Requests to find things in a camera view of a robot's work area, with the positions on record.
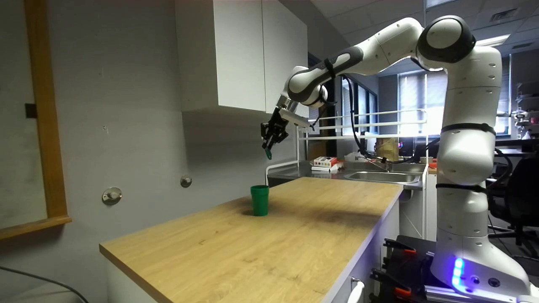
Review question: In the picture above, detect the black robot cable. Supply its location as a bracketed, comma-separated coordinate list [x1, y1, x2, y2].
[342, 75, 373, 161]

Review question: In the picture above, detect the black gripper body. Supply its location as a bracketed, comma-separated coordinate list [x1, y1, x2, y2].
[267, 109, 294, 142]

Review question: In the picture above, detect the black office chair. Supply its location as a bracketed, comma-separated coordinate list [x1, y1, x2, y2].
[487, 149, 539, 255]

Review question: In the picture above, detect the green plastic cup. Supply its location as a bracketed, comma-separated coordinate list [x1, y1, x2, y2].
[250, 183, 272, 216]

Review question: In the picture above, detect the metal sink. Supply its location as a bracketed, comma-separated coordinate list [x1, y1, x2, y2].
[342, 166, 425, 184]

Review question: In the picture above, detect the white wall cabinet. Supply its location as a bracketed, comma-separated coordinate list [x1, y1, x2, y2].
[174, 0, 310, 119]

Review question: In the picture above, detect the wooden frame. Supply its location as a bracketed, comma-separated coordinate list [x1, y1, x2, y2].
[0, 0, 73, 242]

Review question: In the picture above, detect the black and orange clamp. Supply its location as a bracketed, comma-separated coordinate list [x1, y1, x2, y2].
[383, 237, 438, 265]
[369, 267, 430, 303]

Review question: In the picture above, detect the bright window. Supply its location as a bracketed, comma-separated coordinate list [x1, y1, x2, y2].
[396, 68, 450, 139]

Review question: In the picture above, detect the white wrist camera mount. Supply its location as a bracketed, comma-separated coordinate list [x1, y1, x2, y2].
[278, 107, 314, 130]

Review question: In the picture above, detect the red and white box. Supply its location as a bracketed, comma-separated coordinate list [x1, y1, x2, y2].
[310, 156, 342, 173]

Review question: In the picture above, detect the white counter base cabinet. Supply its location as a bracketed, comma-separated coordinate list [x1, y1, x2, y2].
[107, 198, 405, 303]

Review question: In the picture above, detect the brown paper bag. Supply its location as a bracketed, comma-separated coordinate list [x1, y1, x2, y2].
[374, 137, 401, 166]

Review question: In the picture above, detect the black floor cable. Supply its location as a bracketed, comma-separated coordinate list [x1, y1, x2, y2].
[0, 263, 91, 303]

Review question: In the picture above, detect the white wire dish rack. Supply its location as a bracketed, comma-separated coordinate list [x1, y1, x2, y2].
[265, 107, 432, 186]

